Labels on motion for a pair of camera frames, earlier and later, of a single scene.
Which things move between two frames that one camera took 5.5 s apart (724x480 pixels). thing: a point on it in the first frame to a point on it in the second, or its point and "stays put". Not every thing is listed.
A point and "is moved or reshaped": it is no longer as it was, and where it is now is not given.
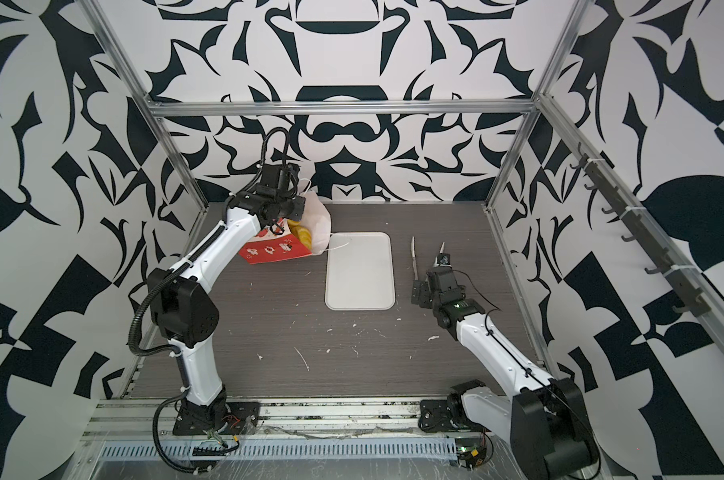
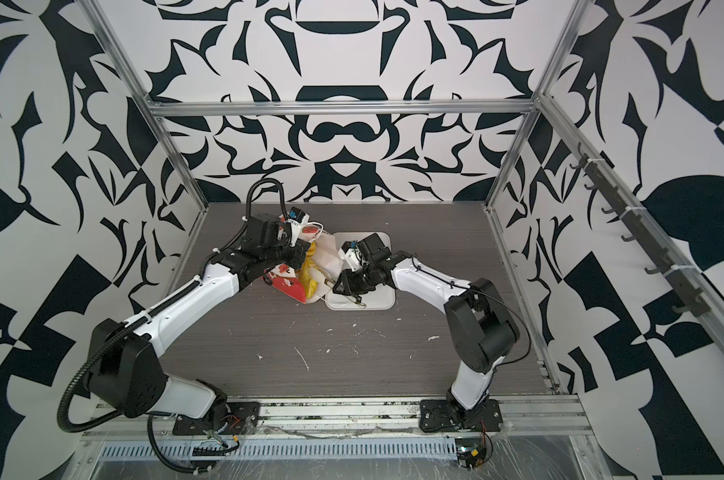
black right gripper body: x=427 y=298 to x=363 y=280
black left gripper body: x=291 y=208 to x=284 y=253
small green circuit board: x=471 y=456 stays put
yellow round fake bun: x=302 y=233 to x=308 y=270
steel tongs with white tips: x=416 y=285 is moved or reshaped
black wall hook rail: x=682 y=282 stays put
